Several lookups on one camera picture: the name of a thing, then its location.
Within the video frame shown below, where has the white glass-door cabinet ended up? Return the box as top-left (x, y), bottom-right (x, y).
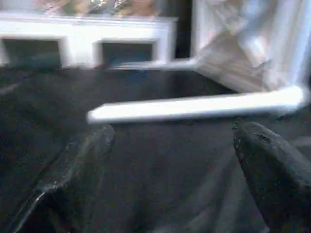
top-left (0, 12), bottom-right (178, 69)

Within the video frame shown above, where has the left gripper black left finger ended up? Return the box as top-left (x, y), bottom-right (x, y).
top-left (9, 124), bottom-right (116, 233)

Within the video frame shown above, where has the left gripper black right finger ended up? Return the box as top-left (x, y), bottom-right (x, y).
top-left (232, 120), bottom-right (311, 233)

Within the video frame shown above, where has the white plastic table top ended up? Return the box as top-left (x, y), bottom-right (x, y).
top-left (191, 0), bottom-right (311, 105)

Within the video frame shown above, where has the black plastic mat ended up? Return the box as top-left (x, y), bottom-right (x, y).
top-left (0, 66), bottom-right (311, 233)

